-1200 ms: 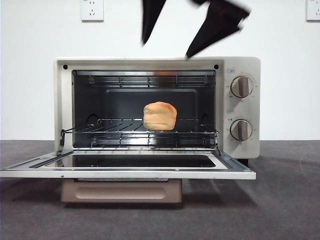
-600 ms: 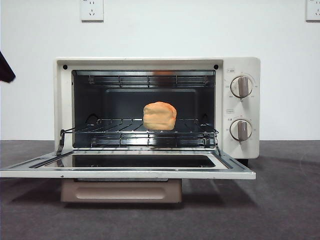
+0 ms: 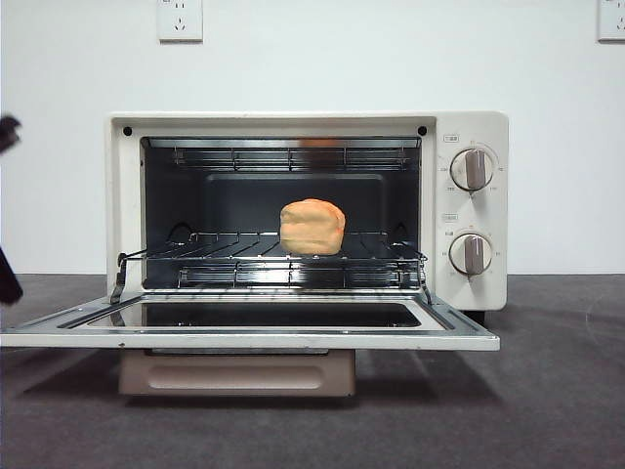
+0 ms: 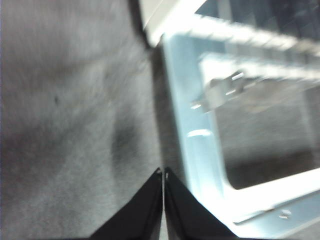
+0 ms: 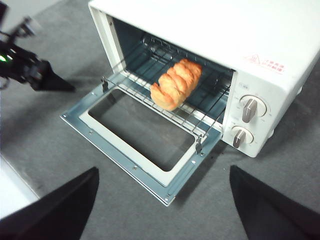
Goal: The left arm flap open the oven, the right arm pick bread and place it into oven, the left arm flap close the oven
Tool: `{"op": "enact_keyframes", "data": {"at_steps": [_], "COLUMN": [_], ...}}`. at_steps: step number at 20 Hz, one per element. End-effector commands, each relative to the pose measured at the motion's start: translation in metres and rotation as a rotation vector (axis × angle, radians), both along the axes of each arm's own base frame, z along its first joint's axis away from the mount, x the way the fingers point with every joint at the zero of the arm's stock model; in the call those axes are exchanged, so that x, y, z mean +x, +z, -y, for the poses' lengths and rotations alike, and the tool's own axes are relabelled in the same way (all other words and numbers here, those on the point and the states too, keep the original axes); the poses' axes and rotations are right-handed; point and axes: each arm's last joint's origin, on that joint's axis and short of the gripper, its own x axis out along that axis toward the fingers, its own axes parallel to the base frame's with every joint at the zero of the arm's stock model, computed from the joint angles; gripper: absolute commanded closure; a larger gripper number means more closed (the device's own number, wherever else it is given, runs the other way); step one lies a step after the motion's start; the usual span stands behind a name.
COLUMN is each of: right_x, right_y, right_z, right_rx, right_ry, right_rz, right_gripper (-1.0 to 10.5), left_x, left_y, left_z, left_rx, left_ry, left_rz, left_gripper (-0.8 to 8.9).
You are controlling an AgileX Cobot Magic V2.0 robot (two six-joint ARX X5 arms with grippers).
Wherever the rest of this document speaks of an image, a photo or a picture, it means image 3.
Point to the oven timer knob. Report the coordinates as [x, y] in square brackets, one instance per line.
[470, 254]

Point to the golden brown bread loaf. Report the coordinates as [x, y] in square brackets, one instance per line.
[312, 227]

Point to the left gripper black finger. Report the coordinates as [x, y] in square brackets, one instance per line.
[10, 134]
[9, 281]

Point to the oven temperature knob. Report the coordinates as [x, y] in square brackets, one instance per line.
[471, 170]

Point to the white wall socket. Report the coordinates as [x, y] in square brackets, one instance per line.
[179, 24]
[612, 22]

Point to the white Toshiba toaster oven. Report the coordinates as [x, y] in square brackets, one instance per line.
[471, 293]

